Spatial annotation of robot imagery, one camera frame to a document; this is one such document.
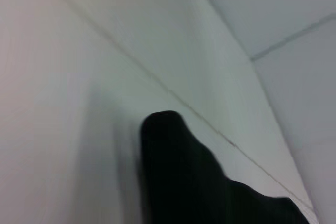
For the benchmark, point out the black shirt with FREE print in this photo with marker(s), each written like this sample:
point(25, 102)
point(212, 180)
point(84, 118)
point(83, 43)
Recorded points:
point(197, 182)

